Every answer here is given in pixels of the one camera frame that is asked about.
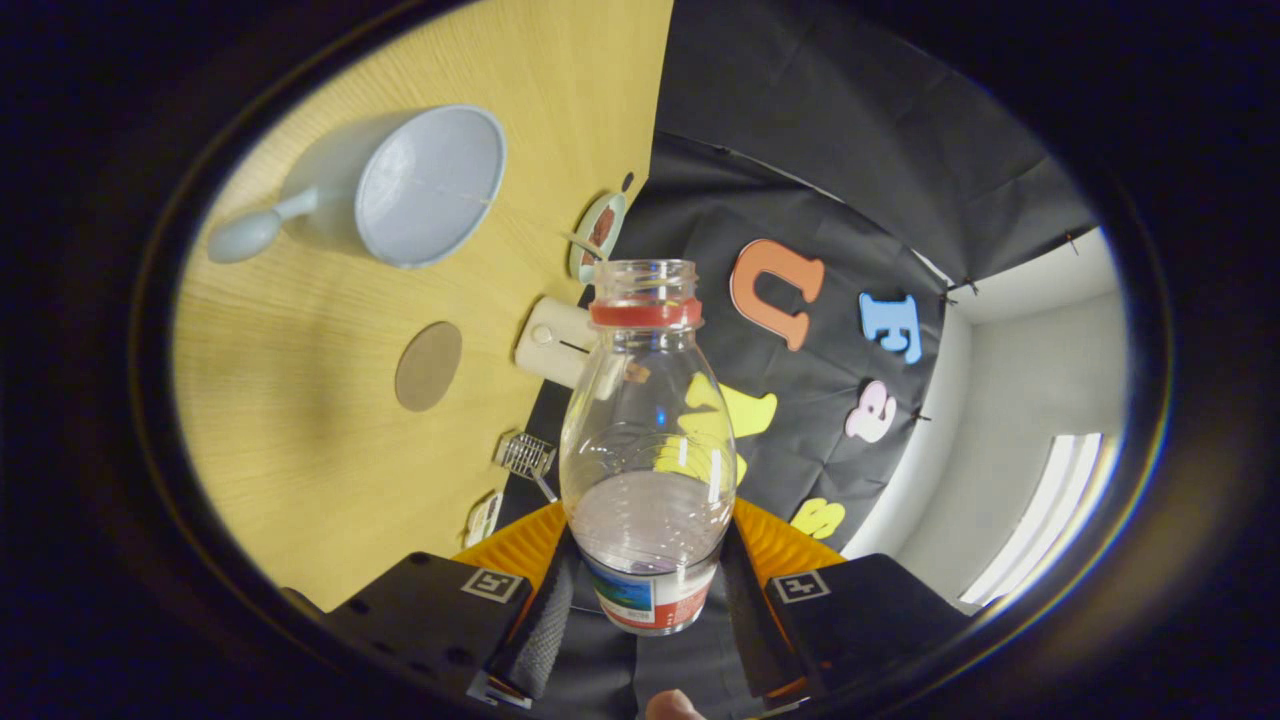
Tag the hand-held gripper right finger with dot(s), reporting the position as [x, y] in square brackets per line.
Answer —
[760, 640]

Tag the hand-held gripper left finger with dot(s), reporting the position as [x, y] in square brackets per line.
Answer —
[540, 640]

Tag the clear plastic juice bottle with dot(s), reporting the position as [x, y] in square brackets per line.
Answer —
[650, 500]

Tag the round brown coaster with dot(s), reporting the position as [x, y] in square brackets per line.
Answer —
[428, 366]

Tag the light blue cup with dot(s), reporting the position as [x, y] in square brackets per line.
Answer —
[430, 190]

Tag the white divided dish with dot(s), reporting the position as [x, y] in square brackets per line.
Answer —
[483, 518]

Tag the white box-shaped container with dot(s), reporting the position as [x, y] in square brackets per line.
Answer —
[548, 345]

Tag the large ceiling light panel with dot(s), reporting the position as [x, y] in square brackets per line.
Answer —
[1045, 520]

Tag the wooden table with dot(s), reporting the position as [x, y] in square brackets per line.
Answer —
[300, 420]

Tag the pale green round plate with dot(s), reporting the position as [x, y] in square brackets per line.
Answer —
[612, 210]

